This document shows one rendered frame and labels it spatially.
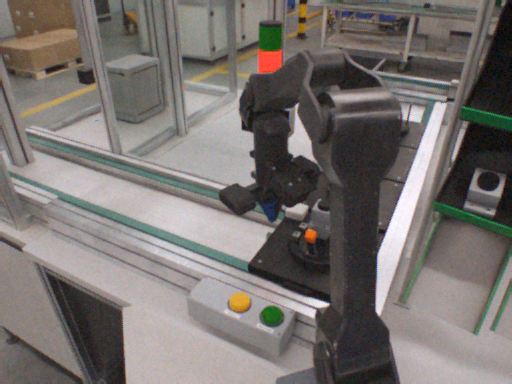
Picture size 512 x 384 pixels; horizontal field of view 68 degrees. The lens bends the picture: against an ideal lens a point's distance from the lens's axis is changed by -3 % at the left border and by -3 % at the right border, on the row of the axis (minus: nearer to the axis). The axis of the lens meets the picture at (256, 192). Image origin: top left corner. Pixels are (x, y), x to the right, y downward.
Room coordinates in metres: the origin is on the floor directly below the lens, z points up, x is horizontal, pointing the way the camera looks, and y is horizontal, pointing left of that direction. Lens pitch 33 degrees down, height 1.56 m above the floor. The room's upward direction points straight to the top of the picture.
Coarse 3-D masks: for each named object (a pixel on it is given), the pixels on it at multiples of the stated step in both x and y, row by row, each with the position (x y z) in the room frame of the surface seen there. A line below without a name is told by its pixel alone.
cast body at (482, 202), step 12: (480, 168) 0.51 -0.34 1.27; (480, 180) 0.48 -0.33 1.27; (492, 180) 0.48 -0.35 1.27; (504, 180) 0.48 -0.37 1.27; (468, 192) 0.49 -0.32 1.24; (480, 192) 0.47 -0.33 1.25; (492, 192) 0.47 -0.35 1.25; (468, 204) 0.49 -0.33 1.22; (480, 204) 0.48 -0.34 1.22; (492, 204) 0.47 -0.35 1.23; (480, 216) 0.47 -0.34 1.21; (492, 216) 0.46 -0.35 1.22
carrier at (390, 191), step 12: (324, 180) 0.97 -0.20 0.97; (384, 180) 0.97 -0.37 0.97; (312, 192) 0.90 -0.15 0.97; (324, 192) 0.90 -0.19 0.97; (384, 192) 0.90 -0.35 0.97; (396, 192) 0.90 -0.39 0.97; (312, 204) 0.85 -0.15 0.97; (384, 204) 0.84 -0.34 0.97; (396, 204) 0.85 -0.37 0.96; (384, 216) 0.79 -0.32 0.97; (384, 228) 0.74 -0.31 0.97
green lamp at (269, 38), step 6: (258, 30) 0.86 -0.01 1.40; (264, 30) 0.84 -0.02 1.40; (270, 30) 0.84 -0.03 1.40; (276, 30) 0.84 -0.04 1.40; (258, 36) 0.86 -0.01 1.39; (264, 36) 0.84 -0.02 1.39; (270, 36) 0.84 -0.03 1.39; (276, 36) 0.84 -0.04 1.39; (258, 42) 0.86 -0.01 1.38; (264, 42) 0.84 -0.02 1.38; (270, 42) 0.84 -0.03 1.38; (276, 42) 0.84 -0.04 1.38; (258, 48) 0.86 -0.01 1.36; (264, 48) 0.84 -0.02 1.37; (270, 48) 0.84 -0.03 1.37; (276, 48) 0.84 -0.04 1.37
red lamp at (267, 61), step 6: (258, 54) 0.86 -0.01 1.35; (264, 54) 0.84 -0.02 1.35; (270, 54) 0.84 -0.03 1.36; (276, 54) 0.84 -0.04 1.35; (258, 60) 0.86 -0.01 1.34; (264, 60) 0.84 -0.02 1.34; (270, 60) 0.84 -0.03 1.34; (276, 60) 0.84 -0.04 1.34; (258, 66) 0.86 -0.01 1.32; (264, 66) 0.84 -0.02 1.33; (270, 66) 0.84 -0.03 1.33; (276, 66) 0.84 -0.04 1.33; (258, 72) 0.86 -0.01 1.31
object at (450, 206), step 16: (480, 128) 0.65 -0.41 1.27; (464, 144) 0.60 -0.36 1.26; (480, 144) 0.62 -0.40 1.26; (496, 144) 0.61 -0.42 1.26; (464, 160) 0.59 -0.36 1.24; (480, 160) 0.59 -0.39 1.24; (496, 160) 0.58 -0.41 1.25; (448, 176) 0.55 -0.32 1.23; (464, 176) 0.56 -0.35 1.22; (448, 192) 0.54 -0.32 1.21; (464, 192) 0.53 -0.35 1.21; (432, 208) 0.52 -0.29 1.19; (448, 208) 0.50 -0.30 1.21; (496, 208) 0.49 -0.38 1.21; (480, 224) 0.47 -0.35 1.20; (496, 224) 0.45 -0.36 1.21
